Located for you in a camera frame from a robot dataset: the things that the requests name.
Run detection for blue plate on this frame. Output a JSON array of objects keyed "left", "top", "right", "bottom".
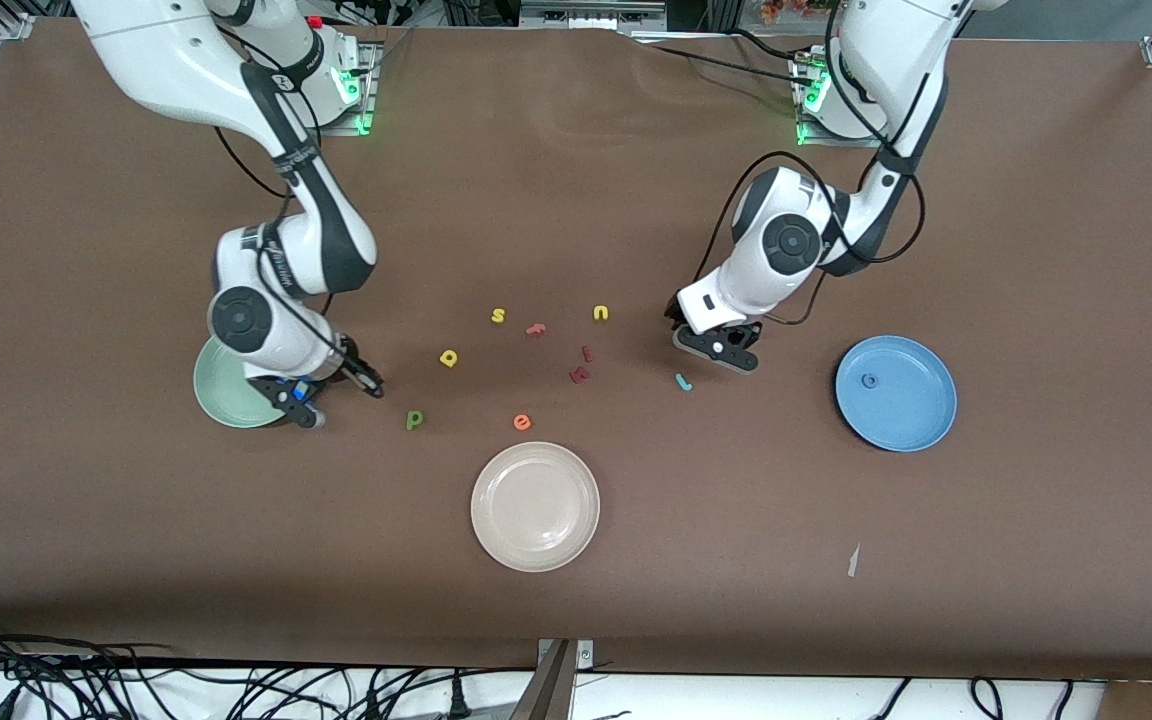
[{"left": 834, "top": 334, "right": 958, "bottom": 453}]

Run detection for brown table cover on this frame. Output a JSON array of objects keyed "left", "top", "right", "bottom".
[{"left": 0, "top": 15, "right": 1152, "bottom": 683}]

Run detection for grey equipment box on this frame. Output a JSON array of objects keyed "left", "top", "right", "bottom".
[{"left": 519, "top": 0, "right": 669, "bottom": 31}]

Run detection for tangled black cable bundle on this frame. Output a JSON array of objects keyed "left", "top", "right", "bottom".
[{"left": 0, "top": 620, "right": 537, "bottom": 720}]

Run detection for beige plate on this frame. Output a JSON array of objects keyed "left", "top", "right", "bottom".
[{"left": 470, "top": 441, "right": 601, "bottom": 573}]

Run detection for black cable on table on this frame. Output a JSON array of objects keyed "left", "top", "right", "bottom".
[{"left": 636, "top": 28, "right": 817, "bottom": 86}]

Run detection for artificial flowers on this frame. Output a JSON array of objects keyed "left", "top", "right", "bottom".
[{"left": 761, "top": 0, "right": 837, "bottom": 23}]

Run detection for green plate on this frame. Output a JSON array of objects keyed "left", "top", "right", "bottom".
[{"left": 193, "top": 335, "right": 282, "bottom": 430}]

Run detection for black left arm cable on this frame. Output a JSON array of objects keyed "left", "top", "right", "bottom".
[{"left": 691, "top": 0, "right": 929, "bottom": 327}]

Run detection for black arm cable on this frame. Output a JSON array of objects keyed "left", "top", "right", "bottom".
[
  {"left": 691, "top": 0, "right": 929, "bottom": 327},
  {"left": 214, "top": 25, "right": 357, "bottom": 351}
]

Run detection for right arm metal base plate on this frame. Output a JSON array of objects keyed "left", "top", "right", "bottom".
[{"left": 321, "top": 40, "right": 379, "bottom": 137}]

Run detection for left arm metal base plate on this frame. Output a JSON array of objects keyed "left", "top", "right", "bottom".
[{"left": 792, "top": 48, "right": 842, "bottom": 150}]

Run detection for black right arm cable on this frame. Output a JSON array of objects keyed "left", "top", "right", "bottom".
[{"left": 214, "top": 25, "right": 357, "bottom": 351}]

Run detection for metal table edge bracket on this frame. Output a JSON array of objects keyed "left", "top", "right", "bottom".
[{"left": 508, "top": 638, "right": 597, "bottom": 720}]

